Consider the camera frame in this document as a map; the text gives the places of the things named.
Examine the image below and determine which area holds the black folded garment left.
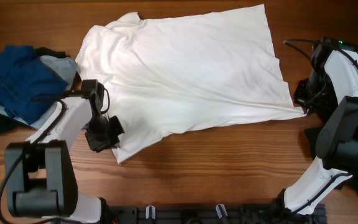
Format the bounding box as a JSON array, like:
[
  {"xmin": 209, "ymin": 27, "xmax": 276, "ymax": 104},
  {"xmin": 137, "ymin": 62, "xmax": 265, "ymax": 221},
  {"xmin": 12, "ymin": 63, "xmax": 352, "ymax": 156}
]
[{"xmin": 0, "ymin": 47, "xmax": 72, "ymax": 134}]

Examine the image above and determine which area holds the blue folded garment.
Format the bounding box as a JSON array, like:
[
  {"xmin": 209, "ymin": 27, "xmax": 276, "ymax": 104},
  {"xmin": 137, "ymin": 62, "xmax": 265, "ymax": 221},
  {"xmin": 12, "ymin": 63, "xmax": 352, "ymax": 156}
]
[{"xmin": 0, "ymin": 45, "xmax": 68, "ymax": 124}]

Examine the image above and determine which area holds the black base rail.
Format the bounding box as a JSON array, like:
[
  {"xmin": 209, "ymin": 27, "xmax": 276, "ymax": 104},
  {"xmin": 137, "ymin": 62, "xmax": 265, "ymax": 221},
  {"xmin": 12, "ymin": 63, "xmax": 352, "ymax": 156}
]
[{"xmin": 110, "ymin": 204, "xmax": 328, "ymax": 224}]

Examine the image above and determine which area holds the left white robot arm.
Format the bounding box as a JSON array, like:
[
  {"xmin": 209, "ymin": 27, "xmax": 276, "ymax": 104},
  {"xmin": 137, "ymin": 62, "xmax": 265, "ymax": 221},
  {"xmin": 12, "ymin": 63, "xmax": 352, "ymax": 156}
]
[{"xmin": 0, "ymin": 95, "xmax": 124, "ymax": 223}]

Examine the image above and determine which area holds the grey folded garment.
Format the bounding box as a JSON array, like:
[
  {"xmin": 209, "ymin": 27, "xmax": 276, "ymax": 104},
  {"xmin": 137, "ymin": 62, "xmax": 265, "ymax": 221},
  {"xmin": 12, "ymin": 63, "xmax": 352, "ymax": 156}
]
[{"xmin": 0, "ymin": 55, "xmax": 77, "ymax": 129}]

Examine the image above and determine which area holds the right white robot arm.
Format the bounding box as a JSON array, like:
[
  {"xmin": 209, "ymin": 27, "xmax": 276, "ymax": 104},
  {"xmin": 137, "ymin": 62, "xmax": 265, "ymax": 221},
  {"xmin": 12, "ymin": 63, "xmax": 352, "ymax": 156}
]
[{"xmin": 268, "ymin": 37, "xmax": 358, "ymax": 220}]

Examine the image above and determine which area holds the white t-shirt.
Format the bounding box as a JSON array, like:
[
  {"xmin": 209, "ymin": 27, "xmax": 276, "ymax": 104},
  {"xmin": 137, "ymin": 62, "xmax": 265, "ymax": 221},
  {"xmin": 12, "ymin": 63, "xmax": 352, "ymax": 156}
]
[{"xmin": 76, "ymin": 4, "xmax": 304, "ymax": 163}]

